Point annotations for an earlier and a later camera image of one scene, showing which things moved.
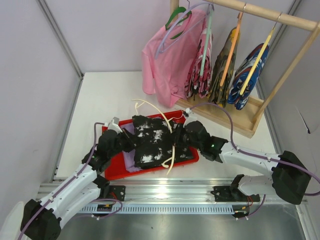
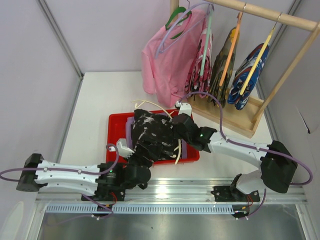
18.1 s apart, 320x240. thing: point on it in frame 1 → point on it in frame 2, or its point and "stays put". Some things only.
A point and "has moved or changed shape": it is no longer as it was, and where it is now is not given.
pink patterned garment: x=195 y=84 stays put
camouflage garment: x=218 y=95 stays put
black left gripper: x=127 y=139 → x=135 y=160
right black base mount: x=226 y=194 stays put
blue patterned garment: x=242 y=74 stays put
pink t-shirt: x=167 y=56 stays put
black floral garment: x=158 y=142 has moved or changed shape
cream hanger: x=170 y=161 → x=179 y=145
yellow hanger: x=258 y=58 stays put
